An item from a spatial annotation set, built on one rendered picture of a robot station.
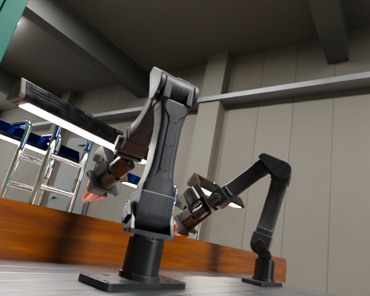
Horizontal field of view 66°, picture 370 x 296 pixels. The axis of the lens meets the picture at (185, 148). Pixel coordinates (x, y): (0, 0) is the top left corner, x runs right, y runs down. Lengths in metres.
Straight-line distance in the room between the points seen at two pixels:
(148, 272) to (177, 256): 0.45
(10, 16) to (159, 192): 0.39
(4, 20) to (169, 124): 0.33
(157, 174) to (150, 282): 0.18
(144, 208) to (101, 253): 0.24
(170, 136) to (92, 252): 0.32
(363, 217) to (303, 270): 0.69
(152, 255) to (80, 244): 0.23
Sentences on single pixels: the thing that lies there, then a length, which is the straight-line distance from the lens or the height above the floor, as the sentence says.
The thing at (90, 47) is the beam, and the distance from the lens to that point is 4.22.
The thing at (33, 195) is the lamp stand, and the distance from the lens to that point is 1.16.
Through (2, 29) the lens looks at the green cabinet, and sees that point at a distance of 0.58.
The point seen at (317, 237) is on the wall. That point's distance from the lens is 2.95.
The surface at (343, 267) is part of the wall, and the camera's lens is 2.91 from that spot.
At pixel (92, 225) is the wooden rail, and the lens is 0.70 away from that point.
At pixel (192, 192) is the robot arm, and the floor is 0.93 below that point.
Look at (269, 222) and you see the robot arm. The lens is 1.04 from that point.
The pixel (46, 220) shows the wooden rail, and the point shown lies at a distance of 0.63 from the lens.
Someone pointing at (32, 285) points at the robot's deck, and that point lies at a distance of 0.43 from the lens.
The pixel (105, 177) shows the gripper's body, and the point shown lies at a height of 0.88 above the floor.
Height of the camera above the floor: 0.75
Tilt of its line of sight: 18 degrees up
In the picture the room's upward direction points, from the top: 11 degrees clockwise
